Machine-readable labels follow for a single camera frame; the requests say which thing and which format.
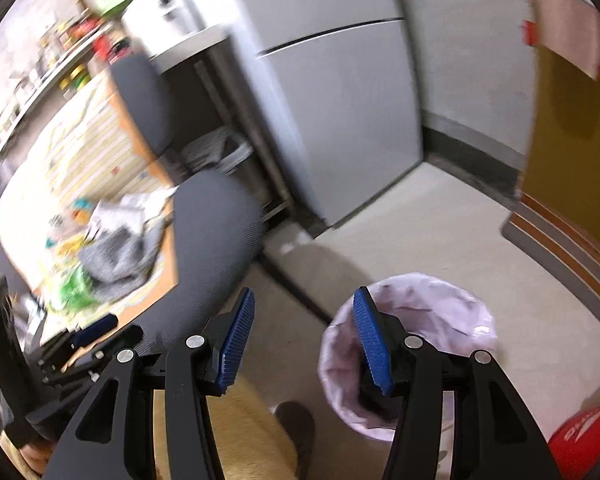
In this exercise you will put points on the striped brown door mat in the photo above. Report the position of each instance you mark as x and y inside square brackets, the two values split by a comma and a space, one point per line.
[570, 254]

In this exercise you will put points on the white kitchen counter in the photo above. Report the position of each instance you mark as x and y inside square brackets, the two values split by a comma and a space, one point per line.
[189, 46]

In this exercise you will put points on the grey fabric office chair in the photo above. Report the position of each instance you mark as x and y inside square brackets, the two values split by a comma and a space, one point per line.
[217, 226]

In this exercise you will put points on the yellow-capped condiment jar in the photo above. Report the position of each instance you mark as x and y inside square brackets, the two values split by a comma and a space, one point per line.
[77, 79]

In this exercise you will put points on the green tea plastic bottle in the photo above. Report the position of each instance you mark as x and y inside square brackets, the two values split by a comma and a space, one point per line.
[75, 292]

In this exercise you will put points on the yellow striped orange-bordered mat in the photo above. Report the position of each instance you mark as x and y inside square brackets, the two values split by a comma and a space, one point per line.
[82, 153]

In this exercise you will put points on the pink cloth hanging on door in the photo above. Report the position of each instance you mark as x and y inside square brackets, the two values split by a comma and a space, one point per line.
[571, 29]

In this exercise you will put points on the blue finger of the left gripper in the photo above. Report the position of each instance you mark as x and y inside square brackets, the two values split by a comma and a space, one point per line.
[92, 328]
[93, 362]

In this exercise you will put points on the brown wooden door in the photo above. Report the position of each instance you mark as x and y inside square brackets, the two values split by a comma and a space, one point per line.
[563, 168]

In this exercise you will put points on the clear printed snack wrapper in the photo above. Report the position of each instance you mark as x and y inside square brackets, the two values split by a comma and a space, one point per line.
[81, 211]

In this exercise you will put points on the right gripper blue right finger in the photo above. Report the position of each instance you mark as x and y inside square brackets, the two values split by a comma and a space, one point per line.
[495, 435]

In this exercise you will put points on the white air fryer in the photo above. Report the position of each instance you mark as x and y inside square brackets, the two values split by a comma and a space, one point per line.
[154, 25]

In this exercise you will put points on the clear plastic wrapper bag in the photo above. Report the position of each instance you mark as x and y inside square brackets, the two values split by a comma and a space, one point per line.
[67, 235]

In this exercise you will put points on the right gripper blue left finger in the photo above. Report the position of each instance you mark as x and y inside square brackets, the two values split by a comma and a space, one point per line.
[111, 436]

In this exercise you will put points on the white paper tissue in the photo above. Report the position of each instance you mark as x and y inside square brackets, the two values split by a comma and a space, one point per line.
[133, 212]

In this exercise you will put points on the grey knitted cloth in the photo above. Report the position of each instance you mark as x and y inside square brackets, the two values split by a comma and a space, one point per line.
[119, 262]

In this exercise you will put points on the white plastic storage basket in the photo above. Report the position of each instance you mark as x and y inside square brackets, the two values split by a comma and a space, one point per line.
[223, 149]

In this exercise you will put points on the white grey refrigerator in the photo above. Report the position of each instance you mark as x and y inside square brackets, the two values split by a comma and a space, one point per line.
[334, 81]

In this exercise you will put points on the person's left hand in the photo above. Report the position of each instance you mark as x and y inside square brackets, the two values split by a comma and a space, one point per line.
[37, 455]

